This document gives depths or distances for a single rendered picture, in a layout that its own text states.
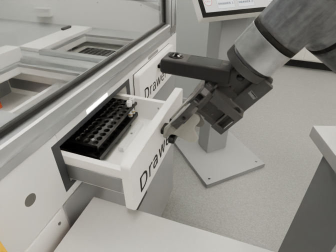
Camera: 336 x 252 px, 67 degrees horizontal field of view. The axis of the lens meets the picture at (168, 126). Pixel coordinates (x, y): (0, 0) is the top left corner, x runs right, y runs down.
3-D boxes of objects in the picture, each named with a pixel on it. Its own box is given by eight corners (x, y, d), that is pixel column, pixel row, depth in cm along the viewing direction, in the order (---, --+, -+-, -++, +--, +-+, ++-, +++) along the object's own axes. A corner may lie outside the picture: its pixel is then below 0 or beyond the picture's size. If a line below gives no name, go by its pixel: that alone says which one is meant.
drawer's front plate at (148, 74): (173, 73, 95) (173, 44, 89) (141, 111, 73) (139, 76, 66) (168, 72, 96) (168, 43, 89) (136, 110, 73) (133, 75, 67)
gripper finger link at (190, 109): (174, 133, 44) (208, 99, 39) (168, 128, 44) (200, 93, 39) (180, 121, 48) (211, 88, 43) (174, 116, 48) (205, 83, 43)
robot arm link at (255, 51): (251, 27, 32) (255, 14, 38) (226, 53, 35) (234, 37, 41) (294, 65, 33) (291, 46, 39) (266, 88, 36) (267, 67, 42)
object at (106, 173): (173, 122, 66) (173, 101, 62) (129, 197, 46) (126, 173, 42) (48, 97, 76) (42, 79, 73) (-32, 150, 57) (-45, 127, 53)
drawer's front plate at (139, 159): (181, 124, 67) (183, 87, 61) (135, 212, 45) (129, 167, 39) (175, 123, 68) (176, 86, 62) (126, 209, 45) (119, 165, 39)
